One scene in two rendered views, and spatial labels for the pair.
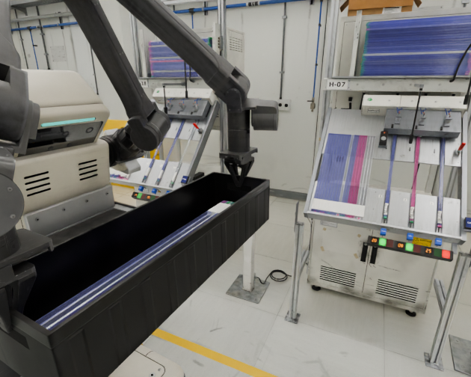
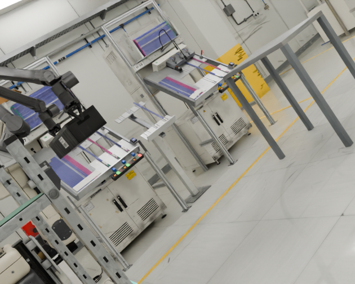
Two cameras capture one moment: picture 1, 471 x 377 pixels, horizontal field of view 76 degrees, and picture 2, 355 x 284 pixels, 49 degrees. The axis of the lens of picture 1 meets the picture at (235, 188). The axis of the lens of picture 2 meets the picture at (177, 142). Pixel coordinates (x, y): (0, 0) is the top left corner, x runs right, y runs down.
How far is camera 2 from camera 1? 201 cm
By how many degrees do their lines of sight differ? 55
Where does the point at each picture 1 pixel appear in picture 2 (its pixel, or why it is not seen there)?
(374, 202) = (97, 165)
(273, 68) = not seen: outside the picture
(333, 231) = (95, 210)
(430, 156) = (96, 137)
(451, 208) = (123, 143)
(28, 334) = (88, 111)
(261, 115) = (52, 109)
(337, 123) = (40, 159)
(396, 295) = (150, 211)
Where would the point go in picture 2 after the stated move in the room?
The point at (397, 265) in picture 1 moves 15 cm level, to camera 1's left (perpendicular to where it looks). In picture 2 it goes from (134, 196) to (127, 205)
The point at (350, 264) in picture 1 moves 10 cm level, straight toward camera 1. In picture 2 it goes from (119, 219) to (123, 218)
